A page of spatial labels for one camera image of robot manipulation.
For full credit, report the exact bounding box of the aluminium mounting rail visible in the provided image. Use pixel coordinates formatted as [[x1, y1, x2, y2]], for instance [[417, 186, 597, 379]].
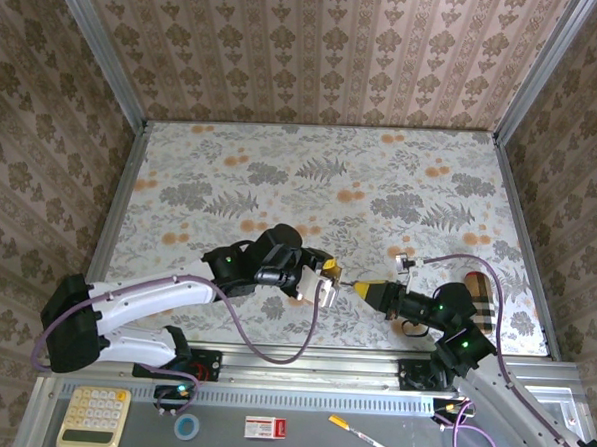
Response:
[[132, 342, 493, 401]]

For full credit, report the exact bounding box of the blue tape roll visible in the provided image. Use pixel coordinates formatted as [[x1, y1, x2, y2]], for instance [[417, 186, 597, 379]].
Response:
[[173, 411, 202, 443]]

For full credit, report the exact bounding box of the slotted grey cable duct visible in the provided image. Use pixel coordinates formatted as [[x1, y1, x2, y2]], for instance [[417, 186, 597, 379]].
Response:
[[53, 374, 439, 417]]

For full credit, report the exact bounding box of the white yellow marker pen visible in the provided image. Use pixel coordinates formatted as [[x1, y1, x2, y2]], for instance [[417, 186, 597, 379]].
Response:
[[326, 413, 394, 447]]

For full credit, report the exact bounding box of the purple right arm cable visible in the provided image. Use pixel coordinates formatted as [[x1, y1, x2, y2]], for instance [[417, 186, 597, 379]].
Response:
[[405, 251, 597, 447]]

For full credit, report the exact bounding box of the red white small box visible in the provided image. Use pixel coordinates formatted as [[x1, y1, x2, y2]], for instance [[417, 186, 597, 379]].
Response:
[[244, 414, 288, 441]]

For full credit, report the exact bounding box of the aluminium corner post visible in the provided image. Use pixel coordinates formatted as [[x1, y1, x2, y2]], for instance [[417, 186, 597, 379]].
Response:
[[41, 0, 154, 126], [492, 0, 597, 150]]

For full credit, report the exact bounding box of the aluminium table edge rail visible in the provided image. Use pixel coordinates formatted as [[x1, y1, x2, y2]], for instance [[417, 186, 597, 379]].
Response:
[[480, 133, 573, 361], [85, 117, 151, 284]]

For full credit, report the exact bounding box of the beige checked fabric pouch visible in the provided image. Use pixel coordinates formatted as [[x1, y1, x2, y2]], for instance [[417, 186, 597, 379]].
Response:
[[460, 271, 500, 338]]

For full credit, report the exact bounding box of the cream calculator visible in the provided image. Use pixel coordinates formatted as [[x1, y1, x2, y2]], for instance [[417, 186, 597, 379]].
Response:
[[54, 383, 134, 447]]

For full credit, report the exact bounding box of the black controller board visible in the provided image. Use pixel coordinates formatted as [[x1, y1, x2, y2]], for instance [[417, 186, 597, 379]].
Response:
[[431, 398, 470, 425], [153, 383, 196, 410]]

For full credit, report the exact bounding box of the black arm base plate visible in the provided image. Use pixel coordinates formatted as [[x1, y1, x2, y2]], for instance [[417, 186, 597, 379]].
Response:
[[132, 344, 223, 384], [397, 356, 468, 393]]

